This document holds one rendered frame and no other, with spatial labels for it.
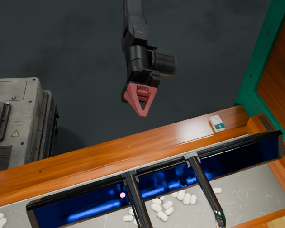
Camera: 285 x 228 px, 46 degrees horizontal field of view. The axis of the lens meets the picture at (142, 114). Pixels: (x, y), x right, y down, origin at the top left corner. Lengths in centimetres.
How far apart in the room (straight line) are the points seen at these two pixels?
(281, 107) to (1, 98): 133
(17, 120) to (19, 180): 58
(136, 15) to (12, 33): 215
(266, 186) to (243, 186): 8
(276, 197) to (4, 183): 90
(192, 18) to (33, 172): 216
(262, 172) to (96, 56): 174
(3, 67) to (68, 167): 167
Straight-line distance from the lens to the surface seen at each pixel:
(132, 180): 74
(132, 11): 96
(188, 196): 113
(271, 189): 123
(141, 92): 76
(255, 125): 120
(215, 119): 127
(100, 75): 249
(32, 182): 119
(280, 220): 115
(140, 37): 86
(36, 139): 178
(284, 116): 118
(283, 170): 114
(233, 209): 116
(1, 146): 167
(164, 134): 123
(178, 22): 295
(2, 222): 117
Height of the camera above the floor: 179
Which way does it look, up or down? 53 degrees down
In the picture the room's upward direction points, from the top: straight up
